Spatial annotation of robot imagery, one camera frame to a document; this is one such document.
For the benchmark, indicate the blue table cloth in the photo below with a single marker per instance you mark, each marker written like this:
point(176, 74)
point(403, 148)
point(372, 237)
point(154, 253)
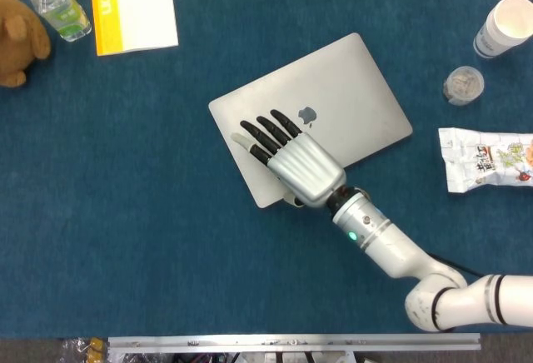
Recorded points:
point(125, 213)

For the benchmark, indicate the clear crinkled plastic bag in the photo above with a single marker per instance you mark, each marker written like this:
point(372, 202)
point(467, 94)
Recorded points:
point(79, 350)

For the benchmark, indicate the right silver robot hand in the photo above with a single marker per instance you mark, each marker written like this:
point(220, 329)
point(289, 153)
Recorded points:
point(308, 167)

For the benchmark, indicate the green label water bottle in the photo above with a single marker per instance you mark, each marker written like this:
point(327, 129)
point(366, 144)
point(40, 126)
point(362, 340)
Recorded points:
point(62, 13)

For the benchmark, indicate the brown plush toy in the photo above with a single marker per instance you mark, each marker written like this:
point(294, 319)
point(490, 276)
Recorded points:
point(21, 38)

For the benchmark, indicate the small clear plastic jar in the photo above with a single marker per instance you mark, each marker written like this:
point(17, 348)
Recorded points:
point(463, 85)

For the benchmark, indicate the aluminium frame rail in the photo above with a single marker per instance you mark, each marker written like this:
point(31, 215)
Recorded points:
point(291, 341)

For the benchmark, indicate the white printed snack bag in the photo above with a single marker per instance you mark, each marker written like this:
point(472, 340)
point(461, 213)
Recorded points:
point(479, 159)

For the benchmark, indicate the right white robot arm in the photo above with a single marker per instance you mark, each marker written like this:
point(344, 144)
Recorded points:
point(395, 246)

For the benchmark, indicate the silver apple laptop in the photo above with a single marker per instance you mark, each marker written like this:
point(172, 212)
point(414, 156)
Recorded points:
point(354, 88)

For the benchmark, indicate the white and orange book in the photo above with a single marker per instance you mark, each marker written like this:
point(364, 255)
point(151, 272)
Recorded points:
point(141, 5)

